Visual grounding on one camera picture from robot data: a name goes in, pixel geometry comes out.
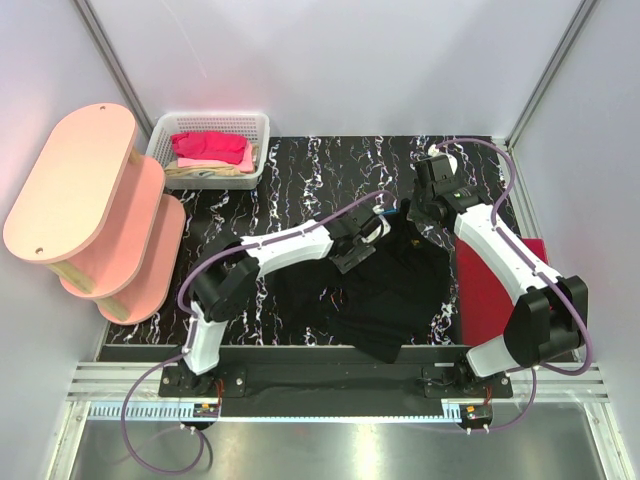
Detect black t-shirt with daisy print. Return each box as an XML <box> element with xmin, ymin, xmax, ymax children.
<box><xmin>271</xmin><ymin>200</ymin><xmax>450</xmax><ymax>363</ymax></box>

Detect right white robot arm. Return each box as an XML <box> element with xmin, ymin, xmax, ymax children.
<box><xmin>410</xmin><ymin>154</ymin><xmax>593</xmax><ymax>397</ymax></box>

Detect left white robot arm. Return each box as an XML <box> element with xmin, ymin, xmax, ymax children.
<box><xmin>177</xmin><ymin>202</ymin><xmax>391</xmax><ymax>396</ymax></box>

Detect black marbled table mat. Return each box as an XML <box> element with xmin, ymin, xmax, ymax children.
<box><xmin>102</xmin><ymin>133</ymin><xmax>524</xmax><ymax>349</ymax></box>

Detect folded red t-shirt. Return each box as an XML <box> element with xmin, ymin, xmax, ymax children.
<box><xmin>452</xmin><ymin>234</ymin><xmax>576</xmax><ymax>359</ymax></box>

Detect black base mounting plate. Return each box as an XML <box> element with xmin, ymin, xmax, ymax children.
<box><xmin>159</xmin><ymin>346</ymin><xmax>513</xmax><ymax>400</ymax></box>

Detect light pink garment in basket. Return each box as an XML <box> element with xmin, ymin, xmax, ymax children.
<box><xmin>176</xmin><ymin>144</ymin><xmax>257</xmax><ymax>174</ymax></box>

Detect white plastic laundry basket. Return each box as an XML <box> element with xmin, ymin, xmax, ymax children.
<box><xmin>146</xmin><ymin>111</ymin><xmax>270</xmax><ymax>190</ymax></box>

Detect magenta t-shirt in basket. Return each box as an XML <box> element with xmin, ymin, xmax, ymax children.
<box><xmin>171</xmin><ymin>131</ymin><xmax>249</xmax><ymax>164</ymax></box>

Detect beige garment in basket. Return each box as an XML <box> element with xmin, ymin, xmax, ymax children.
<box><xmin>164</xmin><ymin>161</ymin><xmax>242</xmax><ymax>178</ymax></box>

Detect pink three-tier wooden shelf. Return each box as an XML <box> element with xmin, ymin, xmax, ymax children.
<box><xmin>3</xmin><ymin>103</ymin><xmax>186</xmax><ymax>326</ymax></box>

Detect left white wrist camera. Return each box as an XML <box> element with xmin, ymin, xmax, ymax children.
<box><xmin>361</xmin><ymin>214</ymin><xmax>391</xmax><ymax>245</ymax></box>

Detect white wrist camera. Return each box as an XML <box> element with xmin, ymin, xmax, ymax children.
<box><xmin>361</xmin><ymin>214</ymin><xmax>391</xmax><ymax>245</ymax></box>
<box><xmin>427</xmin><ymin>144</ymin><xmax>458</xmax><ymax>174</ymax></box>

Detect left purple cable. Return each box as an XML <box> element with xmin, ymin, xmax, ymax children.
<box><xmin>119</xmin><ymin>191</ymin><xmax>396</xmax><ymax>476</ymax></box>

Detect purple cable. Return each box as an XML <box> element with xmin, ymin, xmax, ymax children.
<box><xmin>119</xmin><ymin>191</ymin><xmax>396</xmax><ymax>476</ymax></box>
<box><xmin>429</xmin><ymin>137</ymin><xmax>596</xmax><ymax>432</ymax></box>

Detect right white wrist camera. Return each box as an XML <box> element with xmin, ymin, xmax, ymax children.
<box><xmin>427</xmin><ymin>144</ymin><xmax>458</xmax><ymax>174</ymax></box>

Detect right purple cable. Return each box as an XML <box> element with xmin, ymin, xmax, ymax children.
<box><xmin>429</xmin><ymin>137</ymin><xmax>596</xmax><ymax>432</ymax></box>

